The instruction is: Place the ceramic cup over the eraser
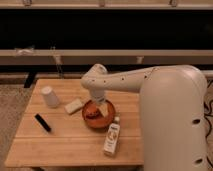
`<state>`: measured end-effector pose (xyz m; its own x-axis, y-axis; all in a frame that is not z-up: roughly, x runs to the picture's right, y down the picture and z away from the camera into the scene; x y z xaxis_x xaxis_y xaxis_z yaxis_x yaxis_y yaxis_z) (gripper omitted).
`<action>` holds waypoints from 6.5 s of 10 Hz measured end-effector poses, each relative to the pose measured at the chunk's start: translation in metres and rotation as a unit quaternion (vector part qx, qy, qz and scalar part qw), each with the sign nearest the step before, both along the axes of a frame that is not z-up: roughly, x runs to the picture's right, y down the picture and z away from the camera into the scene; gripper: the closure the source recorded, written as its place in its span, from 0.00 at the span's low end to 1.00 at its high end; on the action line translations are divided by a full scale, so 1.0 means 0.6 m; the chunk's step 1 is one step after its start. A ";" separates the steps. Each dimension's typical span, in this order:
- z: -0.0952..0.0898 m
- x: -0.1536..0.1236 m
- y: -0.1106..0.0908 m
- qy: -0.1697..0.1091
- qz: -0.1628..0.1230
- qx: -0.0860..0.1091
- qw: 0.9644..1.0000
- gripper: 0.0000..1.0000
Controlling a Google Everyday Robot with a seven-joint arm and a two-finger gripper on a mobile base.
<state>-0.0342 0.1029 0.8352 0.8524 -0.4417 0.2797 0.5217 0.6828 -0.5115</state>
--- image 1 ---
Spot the white bottle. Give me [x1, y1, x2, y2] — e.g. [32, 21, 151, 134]
[103, 116, 120, 156]

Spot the orange bowl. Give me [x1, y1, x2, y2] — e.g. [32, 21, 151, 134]
[82, 100, 116, 129]

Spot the wooden table board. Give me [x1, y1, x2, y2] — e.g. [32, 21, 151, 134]
[5, 79, 143, 167]

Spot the toy food in bowl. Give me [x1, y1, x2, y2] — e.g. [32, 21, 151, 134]
[86, 107, 100, 119]

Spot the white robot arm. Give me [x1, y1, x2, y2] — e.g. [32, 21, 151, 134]
[81, 64, 207, 171]

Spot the black eraser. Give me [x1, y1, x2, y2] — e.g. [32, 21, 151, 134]
[35, 114, 51, 132]

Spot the beige sponge block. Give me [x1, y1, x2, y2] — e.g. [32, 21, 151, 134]
[65, 98, 83, 114]

